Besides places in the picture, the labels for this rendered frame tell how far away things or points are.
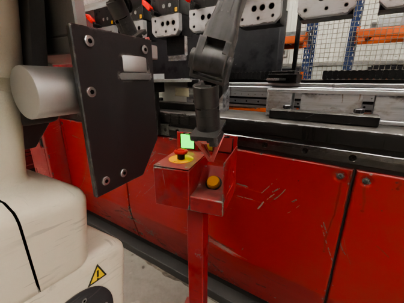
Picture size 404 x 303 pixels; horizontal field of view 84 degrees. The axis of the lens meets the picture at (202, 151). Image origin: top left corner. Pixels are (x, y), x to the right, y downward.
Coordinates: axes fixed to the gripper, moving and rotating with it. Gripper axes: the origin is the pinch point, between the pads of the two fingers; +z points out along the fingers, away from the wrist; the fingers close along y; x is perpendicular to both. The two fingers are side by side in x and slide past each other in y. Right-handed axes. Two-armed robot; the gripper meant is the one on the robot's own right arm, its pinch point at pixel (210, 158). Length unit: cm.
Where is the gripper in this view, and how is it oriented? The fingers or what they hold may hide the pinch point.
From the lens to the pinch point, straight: 59.9
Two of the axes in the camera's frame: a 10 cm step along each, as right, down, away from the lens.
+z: 0.8, 8.5, 5.2
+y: 3.1, -5.1, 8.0
